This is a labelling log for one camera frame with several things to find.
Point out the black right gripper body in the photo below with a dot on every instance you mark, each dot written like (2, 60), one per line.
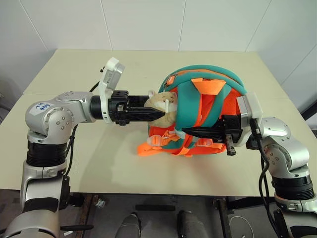
(231, 124)

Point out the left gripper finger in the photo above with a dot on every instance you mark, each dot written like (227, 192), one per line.
(143, 114)
(137, 101)

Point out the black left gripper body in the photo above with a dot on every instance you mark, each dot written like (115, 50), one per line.
(114, 101)

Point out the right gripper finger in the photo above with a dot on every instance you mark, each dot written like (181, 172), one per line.
(208, 132)
(219, 123)

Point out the tan plush hamster toy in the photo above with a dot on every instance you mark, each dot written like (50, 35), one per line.
(164, 99)

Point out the teal and orange backpack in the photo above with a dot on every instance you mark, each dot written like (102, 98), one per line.
(213, 81)

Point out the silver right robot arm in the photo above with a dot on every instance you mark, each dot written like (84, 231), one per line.
(280, 138)

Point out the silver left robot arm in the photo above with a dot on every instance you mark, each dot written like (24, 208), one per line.
(62, 111)

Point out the white sticker blue writing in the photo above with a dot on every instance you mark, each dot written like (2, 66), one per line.
(41, 107)

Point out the grey rounded shape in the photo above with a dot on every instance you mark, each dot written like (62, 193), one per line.
(189, 224)
(130, 225)

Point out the small clear plastic piece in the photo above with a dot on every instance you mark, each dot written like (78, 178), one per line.
(100, 203)

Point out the brown floor beam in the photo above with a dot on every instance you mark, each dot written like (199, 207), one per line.
(85, 218)

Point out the thin black rod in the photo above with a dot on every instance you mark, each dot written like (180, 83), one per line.
(76, 227)

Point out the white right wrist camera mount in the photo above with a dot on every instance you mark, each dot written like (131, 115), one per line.
(253, 106)

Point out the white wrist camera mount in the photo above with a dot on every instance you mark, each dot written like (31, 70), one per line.
(253, 106)
(112, 72)

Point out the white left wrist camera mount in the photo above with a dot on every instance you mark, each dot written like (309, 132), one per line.
(112, 72)

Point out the black table frame leg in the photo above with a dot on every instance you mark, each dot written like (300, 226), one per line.
(224, 218)

